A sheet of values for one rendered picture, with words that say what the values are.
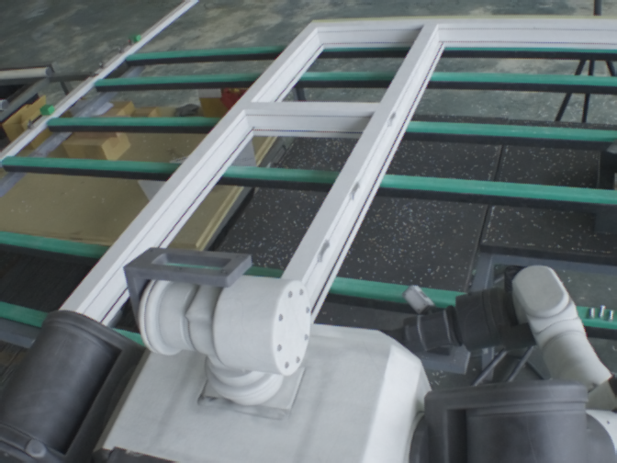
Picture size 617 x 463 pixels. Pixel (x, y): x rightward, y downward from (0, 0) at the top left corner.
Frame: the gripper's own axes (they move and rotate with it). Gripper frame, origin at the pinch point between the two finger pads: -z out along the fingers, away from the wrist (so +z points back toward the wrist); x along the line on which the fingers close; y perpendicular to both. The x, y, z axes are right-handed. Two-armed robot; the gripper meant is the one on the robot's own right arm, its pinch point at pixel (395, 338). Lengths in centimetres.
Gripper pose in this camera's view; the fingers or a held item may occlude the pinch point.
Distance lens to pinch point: 98.3
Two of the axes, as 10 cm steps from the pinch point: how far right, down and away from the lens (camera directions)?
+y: 2.0, 9.6, -2.0
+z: 9.1, -2.6, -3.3
